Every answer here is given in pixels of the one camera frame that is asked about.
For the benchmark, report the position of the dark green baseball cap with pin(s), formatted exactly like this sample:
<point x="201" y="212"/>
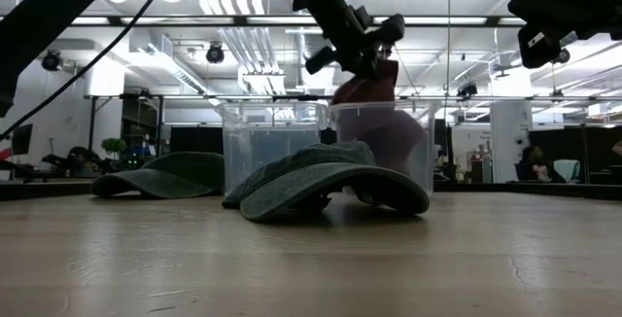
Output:
<point x="170" y="176"/>
<point x="316" y="181"/>

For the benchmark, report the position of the person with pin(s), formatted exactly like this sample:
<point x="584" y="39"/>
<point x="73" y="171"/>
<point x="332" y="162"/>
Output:
<point x="534" y="161"/>

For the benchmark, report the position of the white column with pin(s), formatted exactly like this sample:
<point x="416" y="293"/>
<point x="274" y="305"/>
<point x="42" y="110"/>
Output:
<point x="510" y="127"/>

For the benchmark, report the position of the black ceiling spotlight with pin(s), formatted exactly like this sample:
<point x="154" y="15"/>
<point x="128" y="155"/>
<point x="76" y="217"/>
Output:
<point x="215" y="54"/>
<point x="51" y="60"/>
<point x="565" y="57"/>
<point x="467" y="89"/>

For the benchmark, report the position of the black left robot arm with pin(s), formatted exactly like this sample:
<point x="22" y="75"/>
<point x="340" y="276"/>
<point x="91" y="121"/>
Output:
<point x="48" y="15"/>

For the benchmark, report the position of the light teal chair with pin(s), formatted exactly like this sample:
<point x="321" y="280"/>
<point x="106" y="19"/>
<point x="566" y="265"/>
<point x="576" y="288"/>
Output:
<point x="568" y="170"/>

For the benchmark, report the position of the black monitor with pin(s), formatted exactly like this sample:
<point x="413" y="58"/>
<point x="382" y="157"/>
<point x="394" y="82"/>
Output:
<point x="22" y="139"/>

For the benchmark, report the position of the small green potted shrub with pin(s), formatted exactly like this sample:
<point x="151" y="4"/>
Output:
<point x="114" y="146"/>

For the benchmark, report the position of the silver ventilation duct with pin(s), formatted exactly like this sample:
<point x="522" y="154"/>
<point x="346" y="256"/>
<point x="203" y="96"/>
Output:
<point x="300" y="40"/>

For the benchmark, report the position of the clear plastic storage bin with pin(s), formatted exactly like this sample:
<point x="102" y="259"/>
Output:
<point x="272" y="127"/>
<point x="432" y="171"/>

